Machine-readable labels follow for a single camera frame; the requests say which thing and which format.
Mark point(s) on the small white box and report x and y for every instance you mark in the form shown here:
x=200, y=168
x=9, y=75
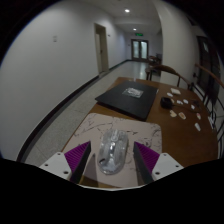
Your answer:
x=175, y=91

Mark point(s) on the small beige sticker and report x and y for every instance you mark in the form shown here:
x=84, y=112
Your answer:
x=182, y=115
x=173, y=113

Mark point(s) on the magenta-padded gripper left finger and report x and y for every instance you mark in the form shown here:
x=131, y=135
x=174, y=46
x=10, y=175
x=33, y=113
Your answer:
x=56, y=165

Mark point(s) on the black railing with wooden handrail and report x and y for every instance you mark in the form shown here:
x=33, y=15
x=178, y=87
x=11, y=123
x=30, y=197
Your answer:
x=213, y=76

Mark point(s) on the white and red sticker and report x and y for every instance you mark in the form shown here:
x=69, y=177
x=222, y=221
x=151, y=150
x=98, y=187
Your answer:
x=198, y=116

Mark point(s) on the white marble-print mouse pad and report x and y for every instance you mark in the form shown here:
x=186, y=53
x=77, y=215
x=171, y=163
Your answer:
x=146, y=133

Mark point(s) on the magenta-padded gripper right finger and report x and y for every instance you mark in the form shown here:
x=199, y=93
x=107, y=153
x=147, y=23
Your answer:
x=166, y=165

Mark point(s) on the small white sticker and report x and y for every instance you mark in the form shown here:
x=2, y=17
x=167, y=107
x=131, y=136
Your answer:
x=193, y=107
x=170, y=94
x=185, y=101
x=179, y=102

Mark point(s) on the pale side door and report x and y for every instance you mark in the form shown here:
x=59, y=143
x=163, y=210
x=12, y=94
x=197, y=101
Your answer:
x=101, y=50

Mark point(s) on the glass double door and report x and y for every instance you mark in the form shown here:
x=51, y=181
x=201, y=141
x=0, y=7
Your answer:
x=139, y=50

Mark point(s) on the green exit sign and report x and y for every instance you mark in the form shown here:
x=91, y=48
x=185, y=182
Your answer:
x=139, y=34

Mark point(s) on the white wall switch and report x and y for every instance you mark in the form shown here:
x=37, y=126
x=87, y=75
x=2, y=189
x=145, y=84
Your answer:
x=55, y=38

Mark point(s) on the transparent computer mouse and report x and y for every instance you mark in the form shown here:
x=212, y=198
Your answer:
x=113, y=151

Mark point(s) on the dark framed window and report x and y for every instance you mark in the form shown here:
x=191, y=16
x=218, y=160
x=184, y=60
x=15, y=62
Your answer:
x=206, y=66

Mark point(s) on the white grey sticker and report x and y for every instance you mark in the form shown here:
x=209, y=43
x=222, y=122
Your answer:
x=197, y=126

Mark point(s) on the round ceiling light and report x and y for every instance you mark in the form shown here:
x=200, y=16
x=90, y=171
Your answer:
x=127, y=10
x=134, y=29

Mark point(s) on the black charger block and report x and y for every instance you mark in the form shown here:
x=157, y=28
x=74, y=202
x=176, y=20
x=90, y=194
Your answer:
x=166, y=102

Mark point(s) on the black closed laptop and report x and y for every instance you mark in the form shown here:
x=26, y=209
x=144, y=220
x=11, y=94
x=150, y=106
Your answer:
x=125, y=101

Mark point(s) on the dark wooden chair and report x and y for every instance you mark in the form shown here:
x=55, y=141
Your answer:
x=168, y=69

